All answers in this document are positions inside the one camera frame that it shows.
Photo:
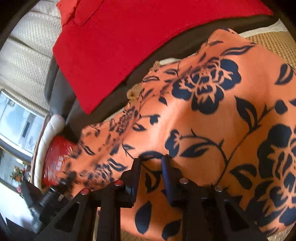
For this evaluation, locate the folded white floral quilt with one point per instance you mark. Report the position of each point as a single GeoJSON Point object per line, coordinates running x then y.
{"type": "Point", "coordinates": [55, 122]}

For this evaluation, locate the red blanket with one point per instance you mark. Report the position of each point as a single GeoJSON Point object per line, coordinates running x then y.
{"type": "Point", "coordinates": [115, 58]}

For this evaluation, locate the brown leather sofa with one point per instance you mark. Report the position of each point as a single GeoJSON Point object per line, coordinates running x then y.
{"type": "Point", "coordinates": [57, 92]}

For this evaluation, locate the silver refrigerator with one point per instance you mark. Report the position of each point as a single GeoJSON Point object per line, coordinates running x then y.
{"type": "Point", "coordinates": [13, 120]}

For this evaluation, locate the orange floral garment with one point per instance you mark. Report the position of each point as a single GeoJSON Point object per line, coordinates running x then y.
{"type": "Point", "coordinates": [208, 139]}

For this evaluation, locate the woven bamboo mat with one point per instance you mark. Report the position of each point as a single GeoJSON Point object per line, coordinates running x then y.
{"type": "Point", "coordinates": [272, 44]}

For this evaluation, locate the red shiny package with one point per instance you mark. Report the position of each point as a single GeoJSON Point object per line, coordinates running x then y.
{"type": "Point", "coordinates": [55, 157]}

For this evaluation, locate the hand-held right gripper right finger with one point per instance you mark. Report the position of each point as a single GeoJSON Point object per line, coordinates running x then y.
{"type": "Point", "coordinates": [165, 168]}

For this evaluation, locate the beige dotted curtain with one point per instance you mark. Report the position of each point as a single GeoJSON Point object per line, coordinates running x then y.
{"type": "Point", "coordinates": [27, 58]}

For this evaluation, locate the orange artificial flowers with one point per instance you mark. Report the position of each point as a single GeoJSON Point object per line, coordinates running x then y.
{"type": "Point", "coordinates": [18, 174]}

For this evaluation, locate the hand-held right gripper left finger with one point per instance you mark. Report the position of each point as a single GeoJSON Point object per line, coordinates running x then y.
{"type": "Point", "coordinates": [134, 178]}

